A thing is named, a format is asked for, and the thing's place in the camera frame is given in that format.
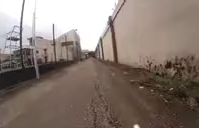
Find rubble strip with weeds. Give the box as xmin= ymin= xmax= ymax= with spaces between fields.
xmin=98 ymin=59 xmax=199 ymax=128

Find metal scaffold tower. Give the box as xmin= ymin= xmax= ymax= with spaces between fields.
xmin=3 ymin=24 xmax=22 ymax=71

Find pale utility pole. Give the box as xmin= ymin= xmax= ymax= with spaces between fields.
xmin=31 ymin=0 xmax=41 ymax=81

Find beige building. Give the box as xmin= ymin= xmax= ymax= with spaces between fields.
xmin=26 ymin=35 xmax=57 ymax=66

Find large pale building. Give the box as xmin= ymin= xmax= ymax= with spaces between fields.
xmin=55 ymin=28 xmax=83 ymax=63

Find dark utility pole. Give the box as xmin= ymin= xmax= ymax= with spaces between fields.
xmin=51 ymin=23 xmax=58 ymax=64
xmin=18 ymin=0 xmax=27 ymax=70

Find brown dirt road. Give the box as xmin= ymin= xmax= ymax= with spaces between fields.
xmin=0 ymin=57 xmax=199 ymax=128

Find long beige wall brown pillars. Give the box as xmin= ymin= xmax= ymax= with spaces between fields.
xmin=94 ymin=0 xmax=199 ymax=81

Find dark low wall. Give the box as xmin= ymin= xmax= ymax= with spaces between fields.
xmin=0 ymin=59 xmax=78 ymax=95

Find small pale building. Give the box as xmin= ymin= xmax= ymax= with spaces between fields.
xmin=12 ymin=45 xmax=35 ymax=68

